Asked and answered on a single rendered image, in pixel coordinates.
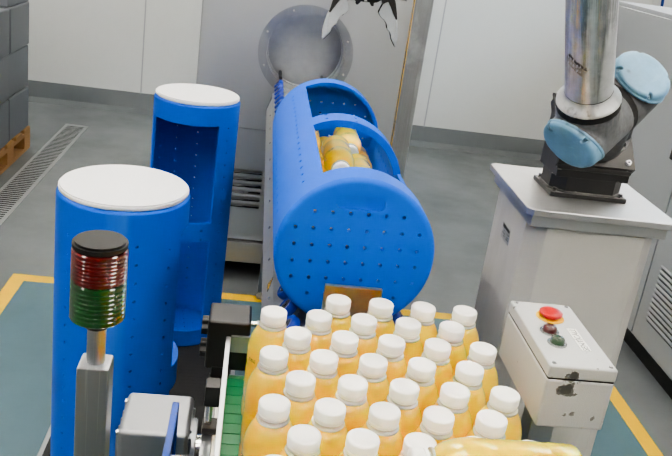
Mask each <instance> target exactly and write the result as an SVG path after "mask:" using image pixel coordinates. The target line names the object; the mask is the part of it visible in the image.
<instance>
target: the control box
mask: <svg viewBox="0 0 672 456"><path fill-rule="evenodd" d="M544 306H550V307H554V308H557V309H558V310H560V311H561V312H562V313H563V317H562V318H560V319H556V320H549V319H546V318H545V317H544V315H542V314H541V313H540V312H539V310H540V308H541V307H544ZM546 323H552V324H554V325H556V327H557V333H556V334H557V335H561V336H563V337H564V338H565V345H563V346H558V345H555V344H553V343H551V342H550V338H551V336H552V335H555V334H550V333H547V332H545V331H543V329H542V328H543V325H544V324H546ZM574 330H575V331H576V332H577V334H575V333H574V332H575V331H574ZM573 334H575V335H573ZM577 335H578V336H577ZM574 336H575V337H576V338H575V337H574ZM577 338H580V339H577ZM577 340H578V341H577ZM579 341H583V342H579ZM581 343H585V344H584V345H582V344H581ZM580 345H582V347H583V348H582V347H581V346H580ZM584 347H585V348H584ZM587 347H588V349H589V350H590V351H589V350H586V348H587ZM583 349H584V350H583ZM585 350H586V351H585ZM499 355H500V357H501V359H502V361H503V363H504V365H505V367H506V369H507V371H508V373H509V375H510V377H511V378H512V380H513V382H514V384H515V386H516V388H517V390H518V392H519V394H520V396H521V398H522V400H523V402H524V404H525V406H526V408H527V410H528V412H529V413H530V415H531V417H532V419H533V421H534V423H535V425H537V426H551V427H565V428H579V429H593V430H600V429H601V428H602V424H603V421H604V417H605V414H606V410H607V407H608V403H609V400H610V396H611V393H612V389H613V384H614V382H615V380H616V377H617V373H618V371H617V369H616V368H615V367H614V365H613V364H612V363H611V361H610V360H609V359H608V357H607V356H606V355H605V354H604V352H603V351H602V350H601V348H600V347H599V346H598V344H597V343H596V342H595V340H594V339H593V338H592V336H591V335H590V334H589V332H588V331H587V330H586V328H585V327H584V326H583V324H582V323H581V322H580V320H579V319H578V318H577V316H576V315H575V314H574V312H573V311H572V310H571V308H570V307H569V306H564V305H552V304H541V303H530V302H519V301H511V302H510V306H509V314H508V316H507V320H506V324H505V329H504V333H503V337H502V342H501V346H500V350H499Z"/></svg>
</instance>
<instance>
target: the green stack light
mask: <svg viewBox="0 0 672 456"><path fill-rule="evenodd" d="M126 294H127V281H126V282H125V283H124V284H122V285H121V286H119V287H116V288H113V289H108V290H91V289H85V288H82V287H79V286H77V285H75V284H74V283H73V282H72V281H71V279H70V296H69V318H70V320H71V321H72V322H73V323H74V324H76V325H78V326H80V327H83V328H88V329H106V328H110V327H114V326H116V325H118V324H120V323H121V322H122V321H123V320H124V319H125V314H126V296H127V295H126Z"/></svg>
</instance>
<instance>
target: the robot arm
mask: <svg viewBox="0 0 672 456"><path fill-rule="evenodd" d="M355 1H356V2H355V3H356V4H357V5H358V4H359V3H360V2H369V3H370V5H371V6H374V3H377V2H379V1H381V2H380V3H381V6H380V8H379V10H378V14H379V16H380V17H381V18H382V19H383V20H384V21H385V23H386V29H387V30H388V31H389V35H390V39H391V42H392V44H393V46H394V47H395V46H396V45H397V40H398V23H397V9H396V1H395V0H355ZM348 10H349V5H348V1H347V0H333V1H332V4H331V7H330V10H329V11H328V13H327V16H326V19H325V22H324V25H323V29H322V38H323V39H324V38H325V37H326V36H328V35H329V33H330V32H331V29H332V27H333V26H334V25H336V24H337V22H338V19H339V18H340V16H342V15H344V14H346V13H347V11H348ZM618 14H619V0H565V71H564V86H562V87H561V88H560V89H559V91H558V92H557V95H556V113H555V116H554V118H553V119H550V120H549V121H548V122H547V124H546V126H545V127H544V131H543V134H544V139H545V141H546V143H547V145H548V147H549V148H550V149H551V151H552V152H553V153H554V154H555V155H556V156H557V157H558V158H560V159H561V160H562V161H564V162H565V163H567V164H569V165H572V166H574V167H578V168H587V167H591V166H593V165H594V164H595V163H597V162H604V161H609V160H612V159H614V158H616V157H617V156H619V155H620V154H621V153H622V152H623V151H624V150H625V149H626V147H627V146H628V144H629V142H630V139H631V136H632V132H633V129H634V128H635V127H636V126H637V125H638V124H639V123H640V122H641V121H642V120H643V119H644V118H645V117H646V116H647V115H648V114H649V113H650V112H651V111H652V110H653V109H654V108H655V107H656V106H657V105H658V104H659V103H661V102H662V101H663V100H664V98H665V96H666V95H667V94H668V92H669V89H670V80H669V78H668V74H667V72H666V70H665V68H664V67H663V66H662V65H661V64H660V63H659V62H658V61H657V60H656V59H655V58H653V57H651V56H650V55H648V54H645V53H639V52H637V51H629V52H625V53H623V54H621V55H620V56H619V57H618V58H616V45H617V30H618Z"/></svg>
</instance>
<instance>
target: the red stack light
mask: <svg viewBox="0 0 672 456"><path fill-rule="evenodd" d="M128 259H129V247H128V249H127V250H125V251H124V252H123V253H121V254H119V255H116V256H111V257H91V256H86V255H83V254H80V253H79V252H77V251H76V250H75V249H73V247H72V246H71V261H70V279H71V281H72V282H73V283H74V284H75V285H77V286H79V287H82V288H85V289H91V290H108V289H113V288H116V287H119V286H121V285H122V284H124V283H125V282H126V281H127V277H128Z"/></svg>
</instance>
